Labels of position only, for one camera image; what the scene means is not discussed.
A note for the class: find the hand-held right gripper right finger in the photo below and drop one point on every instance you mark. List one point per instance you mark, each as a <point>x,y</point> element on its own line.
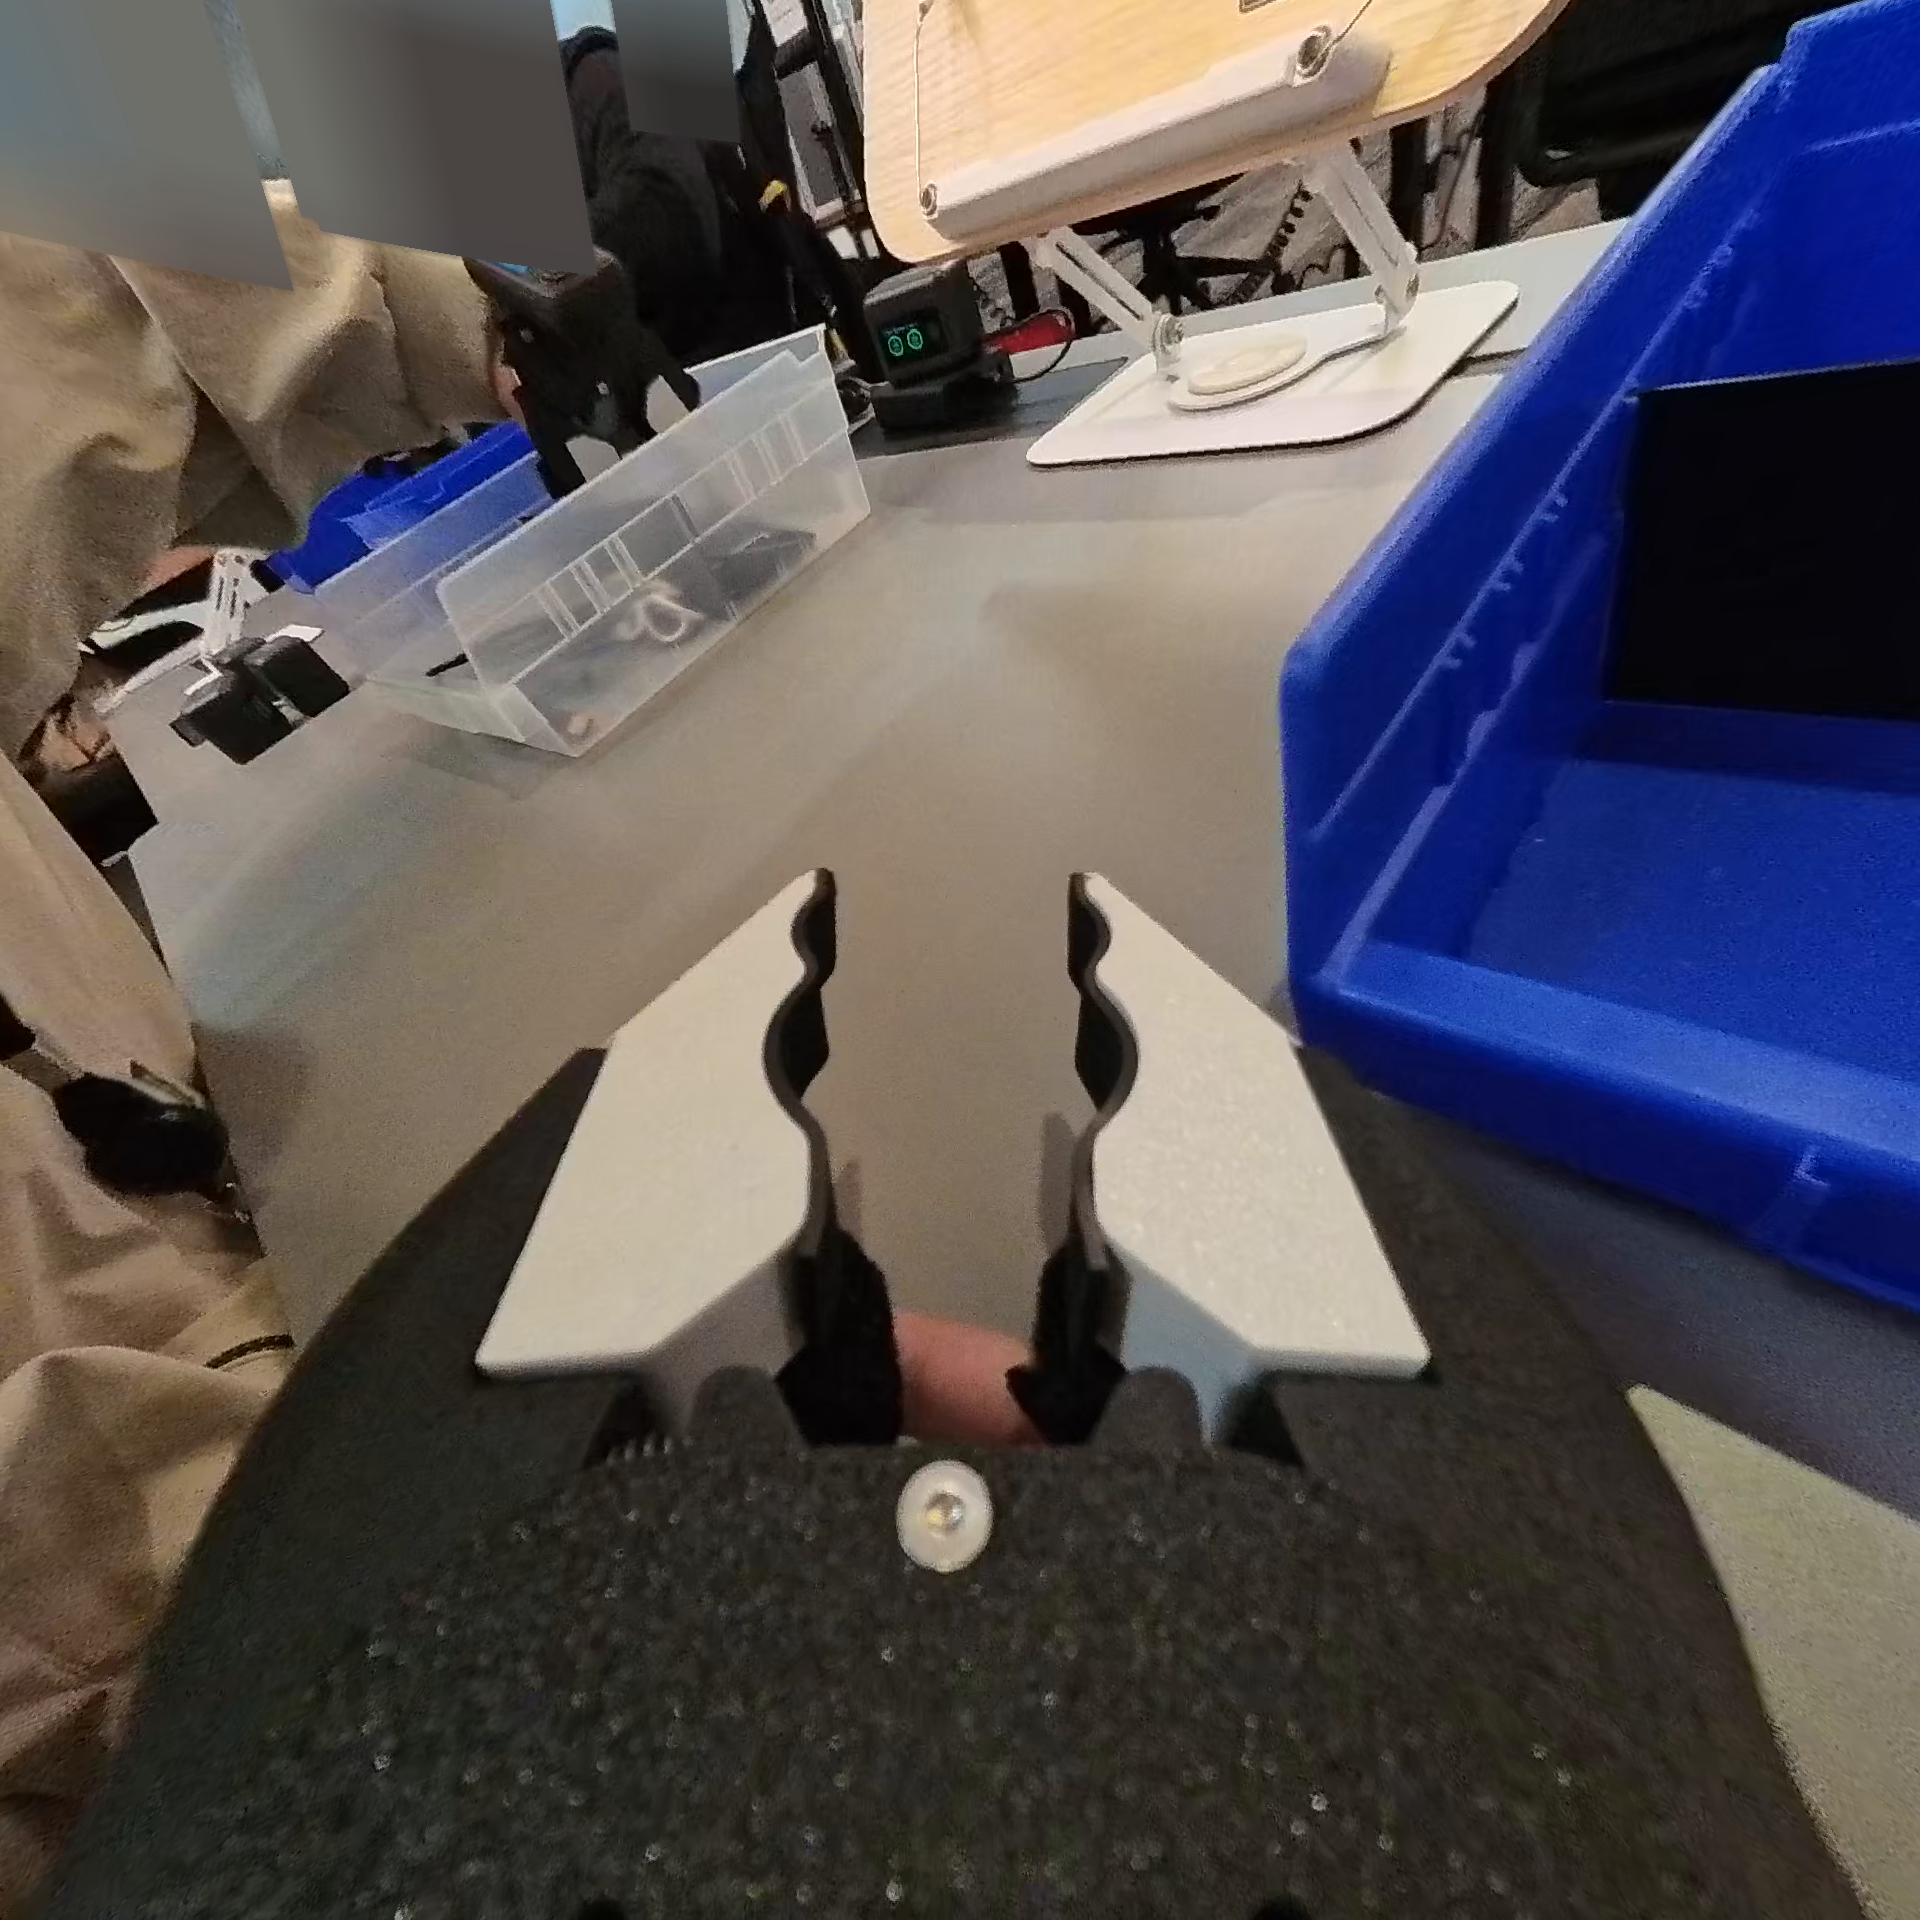
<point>1244,1201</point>

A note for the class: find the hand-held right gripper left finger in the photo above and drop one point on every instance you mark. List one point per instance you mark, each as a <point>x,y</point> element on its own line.
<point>675,1201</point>

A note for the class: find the clear plastic bin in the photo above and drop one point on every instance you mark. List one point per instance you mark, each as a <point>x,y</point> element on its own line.
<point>511,661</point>

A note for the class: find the blue plastic bin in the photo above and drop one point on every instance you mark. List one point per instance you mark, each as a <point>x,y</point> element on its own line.
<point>405,494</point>
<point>1500,973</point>

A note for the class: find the person's right hand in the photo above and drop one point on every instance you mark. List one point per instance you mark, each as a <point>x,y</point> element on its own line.
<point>968,1388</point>

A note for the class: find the black charger green display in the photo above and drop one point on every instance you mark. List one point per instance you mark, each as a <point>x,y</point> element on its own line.
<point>915,346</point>

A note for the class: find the black white table clamp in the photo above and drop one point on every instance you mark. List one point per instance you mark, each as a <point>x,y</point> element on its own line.
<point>255,690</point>

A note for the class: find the wooden book stand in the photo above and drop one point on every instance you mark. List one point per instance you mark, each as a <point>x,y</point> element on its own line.
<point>1050,89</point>

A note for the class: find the black divider panel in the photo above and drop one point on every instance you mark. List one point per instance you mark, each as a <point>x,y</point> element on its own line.
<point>1770,556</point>

